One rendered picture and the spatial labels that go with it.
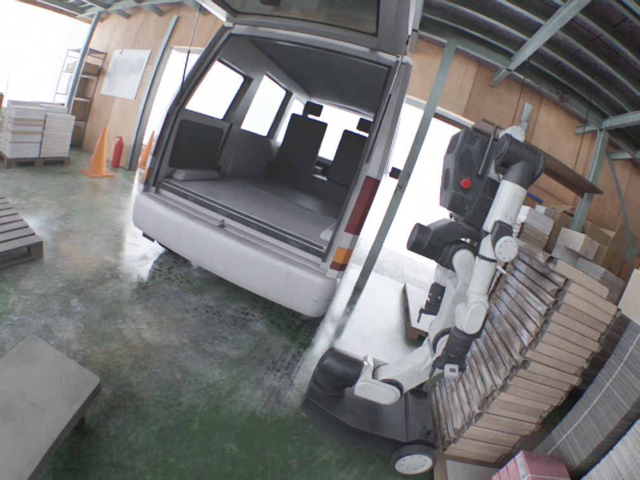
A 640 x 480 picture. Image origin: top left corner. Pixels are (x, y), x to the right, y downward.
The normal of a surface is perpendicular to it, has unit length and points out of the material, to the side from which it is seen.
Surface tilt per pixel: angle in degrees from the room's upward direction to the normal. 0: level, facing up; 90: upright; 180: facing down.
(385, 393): 90
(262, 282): 92
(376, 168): 75
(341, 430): 90
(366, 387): 90
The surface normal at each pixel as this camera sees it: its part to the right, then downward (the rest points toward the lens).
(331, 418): -0.50, 0.07
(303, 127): -0.25, 0.25
